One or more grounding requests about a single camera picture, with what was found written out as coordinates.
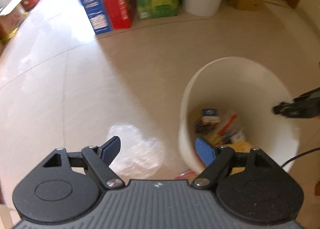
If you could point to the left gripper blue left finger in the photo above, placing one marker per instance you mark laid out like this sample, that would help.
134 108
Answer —
98 160

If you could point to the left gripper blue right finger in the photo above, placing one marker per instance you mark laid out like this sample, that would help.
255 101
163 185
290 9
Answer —
217 161

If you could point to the white plastic waste bin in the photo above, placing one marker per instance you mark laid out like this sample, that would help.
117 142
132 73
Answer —
251 90

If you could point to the red flat wrapper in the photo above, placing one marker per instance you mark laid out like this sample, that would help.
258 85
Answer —
189 175

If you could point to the crumpled clear plastic bag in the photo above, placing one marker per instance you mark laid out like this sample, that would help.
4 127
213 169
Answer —
139 157

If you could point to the small blue white carton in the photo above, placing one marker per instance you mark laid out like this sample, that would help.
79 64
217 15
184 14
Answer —
208 121

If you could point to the red cardboard box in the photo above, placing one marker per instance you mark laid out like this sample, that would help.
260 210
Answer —
119 13

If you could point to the open brown cardboard box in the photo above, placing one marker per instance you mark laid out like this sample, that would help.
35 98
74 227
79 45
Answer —
12 16

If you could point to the tall blue cardboard box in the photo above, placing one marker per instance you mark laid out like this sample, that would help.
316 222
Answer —
97 16

